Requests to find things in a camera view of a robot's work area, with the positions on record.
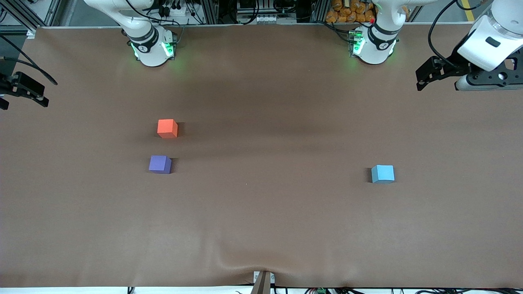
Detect purple foam block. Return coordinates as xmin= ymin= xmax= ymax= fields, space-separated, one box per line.
xmin=149 ymin=155 xmax=172 ymax=174

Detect brown post with bracket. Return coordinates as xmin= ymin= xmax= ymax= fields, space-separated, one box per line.
xmin=253 ymin=270 xmax=275 ymax=294

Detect power strip with black plugs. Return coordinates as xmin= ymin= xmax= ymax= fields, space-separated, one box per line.
xmin=159 ymin=0 xmax=189 ymax=18

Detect light blue foam block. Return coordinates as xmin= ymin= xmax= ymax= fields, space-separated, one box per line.
xmin=371 ymin=165 xmax=395 ymax=184

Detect orange foam block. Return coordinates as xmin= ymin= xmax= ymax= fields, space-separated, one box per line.
xmin=157 ymin=119 xmax=179 ymax=139

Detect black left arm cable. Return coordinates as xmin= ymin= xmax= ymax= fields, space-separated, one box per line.
xmin=427 ymin=0 xmax=459 ymax=68

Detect aluminium frame profile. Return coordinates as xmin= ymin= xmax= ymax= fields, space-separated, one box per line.
xmin=0 ymin=0 xmax=62 ymax=35

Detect white power strip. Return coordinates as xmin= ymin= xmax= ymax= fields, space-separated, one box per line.
xmin=253 ymin=14 xmax=289 ymax=24

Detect pile of orange packaged items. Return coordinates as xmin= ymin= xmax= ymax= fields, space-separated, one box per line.
xmin=326 ymin=0 xmax=377 ymax=24

